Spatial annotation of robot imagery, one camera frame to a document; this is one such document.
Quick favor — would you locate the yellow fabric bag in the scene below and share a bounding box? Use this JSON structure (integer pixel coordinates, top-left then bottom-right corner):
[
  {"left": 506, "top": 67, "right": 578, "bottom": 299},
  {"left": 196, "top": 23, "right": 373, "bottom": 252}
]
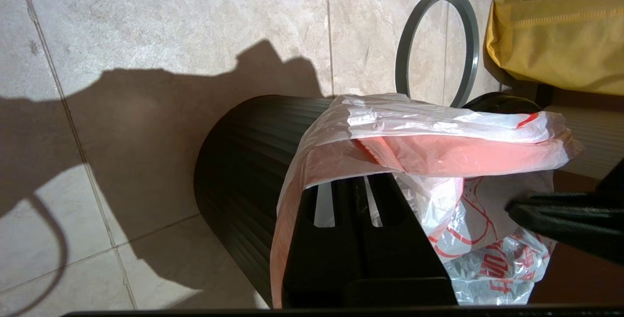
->
[{"left": 485, "top": 0, "right": 624, "bottom": 96}]

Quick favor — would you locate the grey bin ring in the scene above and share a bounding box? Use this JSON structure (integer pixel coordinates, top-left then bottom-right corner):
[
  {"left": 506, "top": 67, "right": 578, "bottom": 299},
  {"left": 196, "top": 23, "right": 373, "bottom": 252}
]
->
[{"left": 395, "top": 0, "right": 480, "bottom": 109}]

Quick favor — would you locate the black round trash bin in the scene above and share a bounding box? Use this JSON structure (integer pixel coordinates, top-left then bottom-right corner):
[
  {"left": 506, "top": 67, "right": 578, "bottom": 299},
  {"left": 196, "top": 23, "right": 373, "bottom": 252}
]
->
[{"left": 194, "top": 92, "right": 542, "bottom": 308}]

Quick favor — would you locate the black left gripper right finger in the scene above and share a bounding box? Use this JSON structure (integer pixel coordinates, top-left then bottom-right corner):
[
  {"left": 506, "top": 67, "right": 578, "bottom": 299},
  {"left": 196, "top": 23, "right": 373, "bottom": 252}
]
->
[{"left": 353, "top": 173, "right": 458, "bottom": 308}]

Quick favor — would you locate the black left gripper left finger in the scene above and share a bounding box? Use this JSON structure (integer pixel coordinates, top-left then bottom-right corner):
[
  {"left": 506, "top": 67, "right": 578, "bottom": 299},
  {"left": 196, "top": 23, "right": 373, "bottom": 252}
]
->
[{"left": 283, "top": 178, "right": 362, "bottom": 308}]

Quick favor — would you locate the white red-printed trash bag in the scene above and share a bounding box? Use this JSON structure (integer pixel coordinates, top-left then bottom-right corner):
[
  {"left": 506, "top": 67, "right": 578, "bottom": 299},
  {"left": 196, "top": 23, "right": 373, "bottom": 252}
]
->
[{"left": 270, "top": 94, "right": 583, "bottom": 308}]

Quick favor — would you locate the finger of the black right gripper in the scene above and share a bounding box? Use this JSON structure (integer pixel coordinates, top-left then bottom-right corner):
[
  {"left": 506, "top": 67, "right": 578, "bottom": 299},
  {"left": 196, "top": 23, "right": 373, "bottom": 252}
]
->
[{"left": 506, "top": 161, "right": 624, "bottom": 266}]

